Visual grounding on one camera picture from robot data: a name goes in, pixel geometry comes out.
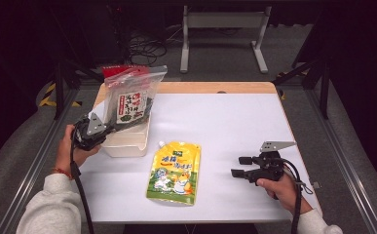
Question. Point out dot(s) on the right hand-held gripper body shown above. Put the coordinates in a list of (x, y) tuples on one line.
[(269, 169)]

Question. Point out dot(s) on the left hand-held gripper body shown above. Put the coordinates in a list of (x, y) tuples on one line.
[(87, 138)]

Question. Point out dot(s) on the white divided plastic container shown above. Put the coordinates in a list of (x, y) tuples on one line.
[(127, 144)]

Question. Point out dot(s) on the clear dried seaweed bag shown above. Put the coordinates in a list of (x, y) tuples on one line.
[(131, 97)]

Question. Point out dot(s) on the red snack packet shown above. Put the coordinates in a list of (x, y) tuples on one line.
[(121, 70)]

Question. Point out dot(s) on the yellow spout pouch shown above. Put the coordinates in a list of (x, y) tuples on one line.
[(174, 172)]

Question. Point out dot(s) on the person's left hand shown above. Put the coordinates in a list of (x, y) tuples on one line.
[(66, 156)]

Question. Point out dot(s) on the person's right hand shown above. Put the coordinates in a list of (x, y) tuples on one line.
[(286, 195)]

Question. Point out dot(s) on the white table sheet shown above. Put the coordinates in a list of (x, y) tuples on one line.
[(221, 130)]

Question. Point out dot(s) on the black metal stand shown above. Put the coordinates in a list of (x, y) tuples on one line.
[(324, 94), (58, 91)]

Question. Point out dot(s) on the yellow black hazard tape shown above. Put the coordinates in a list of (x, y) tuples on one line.
[(46, 99)]

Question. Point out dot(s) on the metal floor rail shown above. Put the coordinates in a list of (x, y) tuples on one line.
[(23, 185), (348, 175)]

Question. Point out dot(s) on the white metal desk frame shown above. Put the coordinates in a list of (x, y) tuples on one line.
[(223, 20)]

